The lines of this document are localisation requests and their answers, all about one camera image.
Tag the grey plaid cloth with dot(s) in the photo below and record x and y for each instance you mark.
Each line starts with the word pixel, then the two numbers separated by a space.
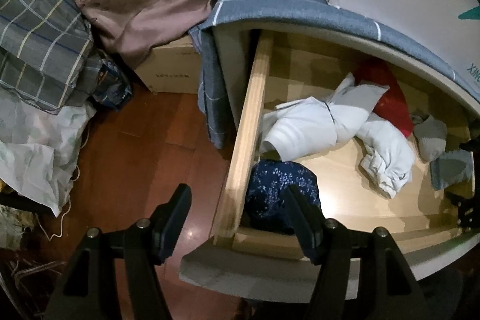
pixel 37 24

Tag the crumpled yellowish bag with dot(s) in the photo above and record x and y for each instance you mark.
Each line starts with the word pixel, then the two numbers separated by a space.
pixel 15 226

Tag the blue printed packet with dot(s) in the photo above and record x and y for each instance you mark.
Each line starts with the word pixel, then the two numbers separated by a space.
pixel 110 84

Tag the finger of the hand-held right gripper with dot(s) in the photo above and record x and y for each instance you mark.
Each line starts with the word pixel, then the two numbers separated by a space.
pixel 468 211
pixel 471 148

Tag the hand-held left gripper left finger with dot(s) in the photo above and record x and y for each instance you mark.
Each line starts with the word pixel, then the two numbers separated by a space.
pixel 175 218

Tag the beige cardboard box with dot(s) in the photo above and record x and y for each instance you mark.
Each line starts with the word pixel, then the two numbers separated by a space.
pixel 172 65

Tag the dark blue floral underwear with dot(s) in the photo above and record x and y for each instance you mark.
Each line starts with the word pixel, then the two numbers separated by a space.
pixel 273 188

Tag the light grey sock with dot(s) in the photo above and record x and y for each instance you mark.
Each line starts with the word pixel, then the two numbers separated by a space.
pixel 431 140

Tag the grey-blue sock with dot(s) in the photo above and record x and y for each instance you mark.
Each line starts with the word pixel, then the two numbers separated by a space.
pixel 450 168

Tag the white plastic bag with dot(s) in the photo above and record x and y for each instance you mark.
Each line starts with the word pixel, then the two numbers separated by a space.
pixel 33 162

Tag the white front wooden drawer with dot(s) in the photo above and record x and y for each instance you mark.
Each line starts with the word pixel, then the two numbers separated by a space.
pixel 360 200

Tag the white folded underwear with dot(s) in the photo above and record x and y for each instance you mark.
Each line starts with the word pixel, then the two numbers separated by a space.
pixel 390 155

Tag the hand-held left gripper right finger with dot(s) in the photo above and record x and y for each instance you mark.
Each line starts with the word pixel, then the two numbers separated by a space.
pixel 303 226

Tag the white underwear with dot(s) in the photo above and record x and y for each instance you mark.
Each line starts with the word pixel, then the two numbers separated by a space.
pixel 390 155
pixel 303 128

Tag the red underwear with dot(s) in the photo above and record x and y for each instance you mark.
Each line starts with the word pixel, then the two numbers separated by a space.
pixel 390 102

